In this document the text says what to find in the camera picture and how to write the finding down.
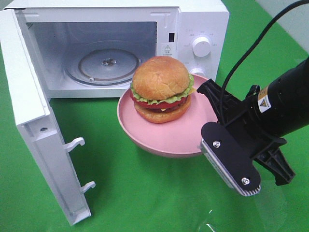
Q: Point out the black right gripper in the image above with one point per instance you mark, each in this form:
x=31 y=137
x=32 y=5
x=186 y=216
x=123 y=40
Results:
x=242 y=121

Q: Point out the pink round plate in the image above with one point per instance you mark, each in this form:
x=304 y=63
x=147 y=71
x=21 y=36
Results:
x=176 y=139

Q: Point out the burger with lettuce and tomato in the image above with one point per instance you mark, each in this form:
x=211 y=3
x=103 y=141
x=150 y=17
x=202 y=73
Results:
x=161 y=89

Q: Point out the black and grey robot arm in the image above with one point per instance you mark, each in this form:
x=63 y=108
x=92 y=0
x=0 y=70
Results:
x=284 y=104

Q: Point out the lower white microwave knob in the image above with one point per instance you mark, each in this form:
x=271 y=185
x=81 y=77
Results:
x=198 y=71

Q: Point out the white microwave knob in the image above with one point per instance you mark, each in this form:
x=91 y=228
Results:
x=201 y=46
x=198 y=71

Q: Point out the upper white microwave knob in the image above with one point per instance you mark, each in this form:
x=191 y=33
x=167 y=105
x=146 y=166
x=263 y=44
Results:
x=201 y=46

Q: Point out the white microwave oven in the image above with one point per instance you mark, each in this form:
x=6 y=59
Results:
x=162 y=27

